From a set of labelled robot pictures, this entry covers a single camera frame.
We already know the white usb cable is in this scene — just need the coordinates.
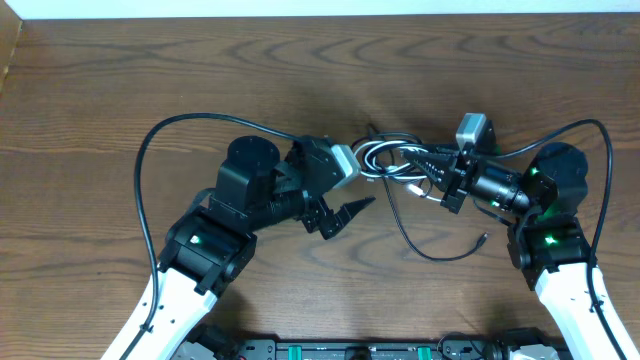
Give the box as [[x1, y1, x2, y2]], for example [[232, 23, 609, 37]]
[[359, 139, 444, 204]]

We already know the black usb cable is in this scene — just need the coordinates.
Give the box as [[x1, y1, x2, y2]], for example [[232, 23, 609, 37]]
[[349, 124, 490, 263]]

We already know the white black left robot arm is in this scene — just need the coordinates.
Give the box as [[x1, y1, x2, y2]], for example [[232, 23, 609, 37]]
[[104, 136, 373, 359]]

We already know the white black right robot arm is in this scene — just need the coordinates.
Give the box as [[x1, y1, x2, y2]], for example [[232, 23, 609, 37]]
[[403, 119, 639, 359]]

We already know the brown cardboard side panel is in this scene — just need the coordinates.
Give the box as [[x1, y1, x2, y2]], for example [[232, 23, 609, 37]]
[[0, 0, 23, 87]]

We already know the black left camera cable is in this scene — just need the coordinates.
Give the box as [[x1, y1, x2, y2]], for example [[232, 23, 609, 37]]
[[117, 112, 304, 360]]

